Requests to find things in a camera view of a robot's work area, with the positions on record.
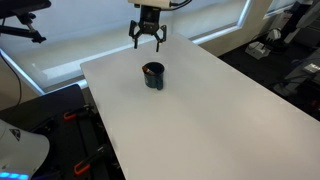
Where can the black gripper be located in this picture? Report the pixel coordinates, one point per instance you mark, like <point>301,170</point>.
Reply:
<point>149,20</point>

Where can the red marker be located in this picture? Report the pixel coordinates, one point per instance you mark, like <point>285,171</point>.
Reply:
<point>146,70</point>

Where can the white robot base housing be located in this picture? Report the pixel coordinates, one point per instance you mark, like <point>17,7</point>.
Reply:
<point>20,150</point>

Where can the dark green mug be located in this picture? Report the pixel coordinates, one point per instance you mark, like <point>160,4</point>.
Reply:
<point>153,81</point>

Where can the orange black bar clamp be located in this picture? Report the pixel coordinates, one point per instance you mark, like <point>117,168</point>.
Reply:
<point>77,113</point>
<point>90,160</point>

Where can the white floor device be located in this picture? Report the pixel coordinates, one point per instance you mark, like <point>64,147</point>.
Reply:
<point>256,49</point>

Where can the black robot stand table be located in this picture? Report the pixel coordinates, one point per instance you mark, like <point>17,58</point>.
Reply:
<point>43,106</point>

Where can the black and white robot stand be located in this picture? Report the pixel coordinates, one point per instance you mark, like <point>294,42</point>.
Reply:
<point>295,20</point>

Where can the grey chair base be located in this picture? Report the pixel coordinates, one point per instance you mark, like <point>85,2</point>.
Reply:
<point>301,71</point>

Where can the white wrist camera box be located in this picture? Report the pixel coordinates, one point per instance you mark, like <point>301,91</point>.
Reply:
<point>151,3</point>

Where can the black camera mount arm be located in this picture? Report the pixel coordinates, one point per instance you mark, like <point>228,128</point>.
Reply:
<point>20,6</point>

